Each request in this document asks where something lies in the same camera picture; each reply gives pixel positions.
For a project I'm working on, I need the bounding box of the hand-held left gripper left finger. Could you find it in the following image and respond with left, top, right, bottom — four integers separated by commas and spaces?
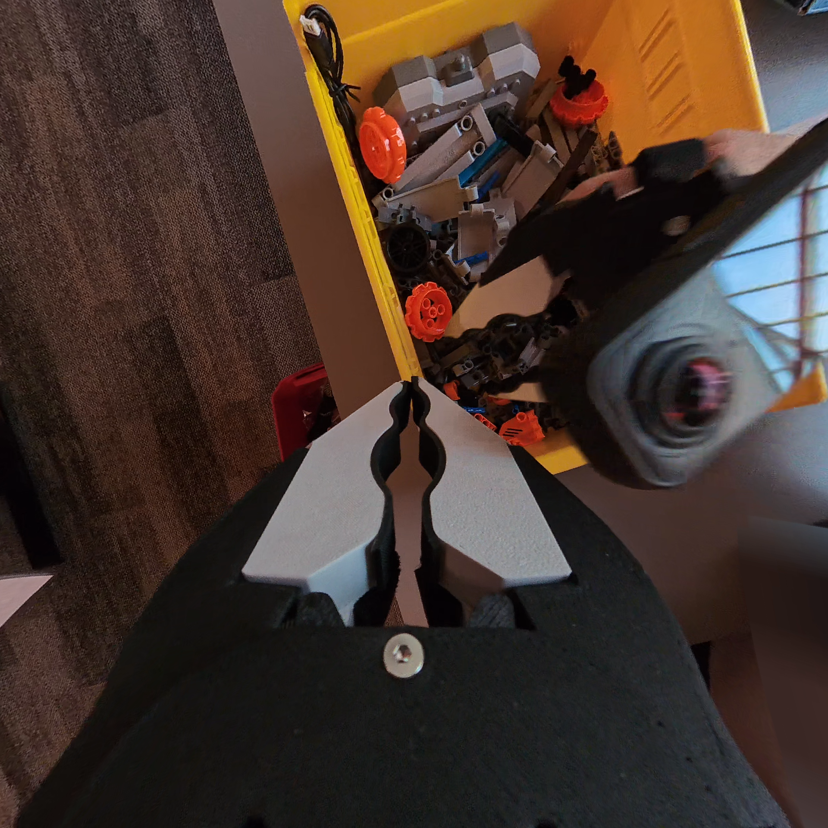
241, 380, 414, 627

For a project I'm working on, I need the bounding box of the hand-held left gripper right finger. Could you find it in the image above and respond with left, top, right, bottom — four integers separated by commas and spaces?
413, 376, 574, 627

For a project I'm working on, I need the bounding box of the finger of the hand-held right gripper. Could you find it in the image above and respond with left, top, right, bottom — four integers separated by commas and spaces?
449, 254, 573, 340
482, 380, 551, 407

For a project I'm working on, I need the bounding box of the pile of building pieces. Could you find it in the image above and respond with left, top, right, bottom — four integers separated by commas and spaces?
372, 78, 625, 447

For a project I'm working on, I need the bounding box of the black spoked wheel rim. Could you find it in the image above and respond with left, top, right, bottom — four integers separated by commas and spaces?
386, 225, 433, 273

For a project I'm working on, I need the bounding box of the yellow plastic bin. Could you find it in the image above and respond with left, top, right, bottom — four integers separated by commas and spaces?
282, 0, 828, 476

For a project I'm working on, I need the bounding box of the person's right hand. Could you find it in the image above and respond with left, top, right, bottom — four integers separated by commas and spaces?
566, 126, 806, 203

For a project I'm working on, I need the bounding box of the orange connector piece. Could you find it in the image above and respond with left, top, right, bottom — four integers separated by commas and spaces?
498, 409, 546, 446

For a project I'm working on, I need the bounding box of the small orange gear wheel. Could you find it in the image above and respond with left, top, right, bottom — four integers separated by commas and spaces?
358, 107, 408, 184
404, 282, 454, 342

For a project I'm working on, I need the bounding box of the red case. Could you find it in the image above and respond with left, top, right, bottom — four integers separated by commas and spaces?
270, 362, 340, 461

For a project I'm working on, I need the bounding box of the orange wheel with black pins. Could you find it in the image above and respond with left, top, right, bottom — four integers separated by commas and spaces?
549, 55, 610, 127

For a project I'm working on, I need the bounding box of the large grey motor block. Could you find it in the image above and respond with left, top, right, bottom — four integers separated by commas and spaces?
374, 21, 541, 146

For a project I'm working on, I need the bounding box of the white paper strip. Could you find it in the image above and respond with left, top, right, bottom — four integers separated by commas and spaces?
0, 572, 54, 627

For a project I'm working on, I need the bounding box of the black USB cable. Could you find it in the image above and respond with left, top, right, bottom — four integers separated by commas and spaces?
299, 3, 363, 188

